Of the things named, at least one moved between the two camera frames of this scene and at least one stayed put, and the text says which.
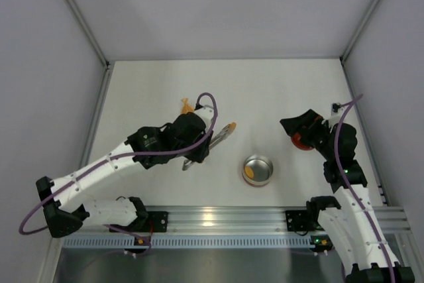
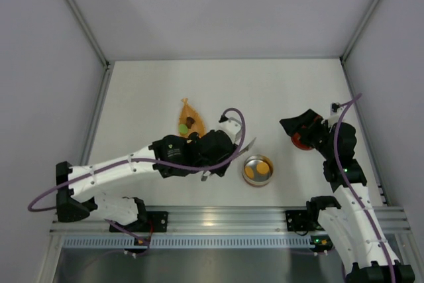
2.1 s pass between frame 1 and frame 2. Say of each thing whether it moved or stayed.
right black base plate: stayed
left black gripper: moved
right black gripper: stayed
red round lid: stayed
